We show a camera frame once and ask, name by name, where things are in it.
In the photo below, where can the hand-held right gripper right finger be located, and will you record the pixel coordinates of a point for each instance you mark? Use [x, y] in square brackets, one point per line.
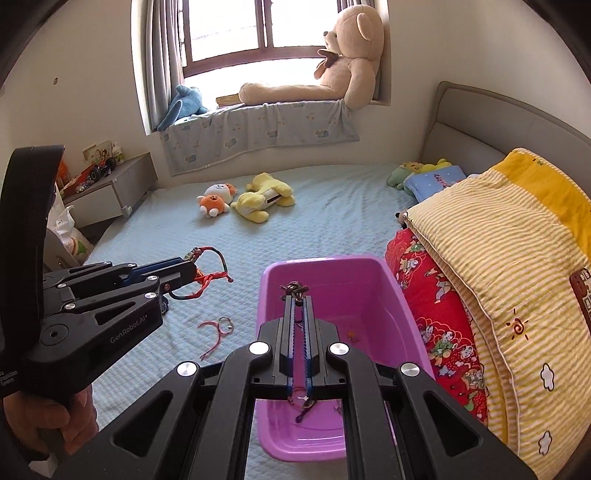
[314, 332]

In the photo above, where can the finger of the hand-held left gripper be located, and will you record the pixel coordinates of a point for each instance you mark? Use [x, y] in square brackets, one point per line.
[157, 270]
[138, 304]

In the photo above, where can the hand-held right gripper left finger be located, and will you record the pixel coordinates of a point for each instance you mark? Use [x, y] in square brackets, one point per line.
[290, 332]

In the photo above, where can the pink plastic basin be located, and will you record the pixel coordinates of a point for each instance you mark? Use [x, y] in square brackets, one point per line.
[351, 295]

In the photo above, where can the person's left hand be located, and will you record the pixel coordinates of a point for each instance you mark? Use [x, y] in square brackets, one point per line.
[78, 417]

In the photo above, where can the light blue quilted bedspread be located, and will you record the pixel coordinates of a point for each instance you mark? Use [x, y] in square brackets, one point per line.
[161, 230]

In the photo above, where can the white plastic bag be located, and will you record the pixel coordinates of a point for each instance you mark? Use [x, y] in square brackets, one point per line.
[69, 240]

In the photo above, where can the grey nightstand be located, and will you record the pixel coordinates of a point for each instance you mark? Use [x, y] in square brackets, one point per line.
[124, 184]

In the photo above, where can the orange and white plush toy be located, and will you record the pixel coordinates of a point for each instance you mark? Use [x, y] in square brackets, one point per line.
[214, 196]

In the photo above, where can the orange packet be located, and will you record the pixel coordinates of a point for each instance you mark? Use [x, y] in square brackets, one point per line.
[62, 173]

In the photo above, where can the red toy car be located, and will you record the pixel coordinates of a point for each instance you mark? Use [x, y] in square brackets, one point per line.
[92, 174]

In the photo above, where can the small white bottle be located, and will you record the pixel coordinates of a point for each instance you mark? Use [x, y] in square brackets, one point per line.
[117, 156]

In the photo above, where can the red printed quilt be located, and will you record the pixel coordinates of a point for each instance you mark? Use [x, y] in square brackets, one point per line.
[438, 314]

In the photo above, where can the picture card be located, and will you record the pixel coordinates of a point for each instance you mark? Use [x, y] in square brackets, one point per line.
[97, 150]

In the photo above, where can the small black-eared plush toy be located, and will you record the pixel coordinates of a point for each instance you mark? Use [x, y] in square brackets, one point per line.
[400, 216]

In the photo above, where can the blue plush toy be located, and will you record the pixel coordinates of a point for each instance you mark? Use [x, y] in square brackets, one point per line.
[184, 104]

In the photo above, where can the pale blue printed sill cloth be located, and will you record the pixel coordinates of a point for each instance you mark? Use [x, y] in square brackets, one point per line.
[258, 129]

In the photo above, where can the green plush toy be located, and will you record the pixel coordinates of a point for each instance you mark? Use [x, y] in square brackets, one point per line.
[399, 176]

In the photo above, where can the blue printed pillow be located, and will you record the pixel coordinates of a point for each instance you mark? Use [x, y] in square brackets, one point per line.
[434, 182]

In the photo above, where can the yellow striped quilt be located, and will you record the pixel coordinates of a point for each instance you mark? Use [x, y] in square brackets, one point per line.
[498, 258]

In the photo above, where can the yellow bear plush toy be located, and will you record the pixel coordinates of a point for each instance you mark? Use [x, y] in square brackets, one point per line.
[438, 165]

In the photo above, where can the brown framed window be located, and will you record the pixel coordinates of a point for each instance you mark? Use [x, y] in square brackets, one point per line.
[231, 27]

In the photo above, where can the large beige teddy bear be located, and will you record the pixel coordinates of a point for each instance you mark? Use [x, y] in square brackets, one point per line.
[341, 69]

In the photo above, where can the grey padded headboard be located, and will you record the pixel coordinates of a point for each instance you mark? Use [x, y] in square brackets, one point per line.
[485, 124]

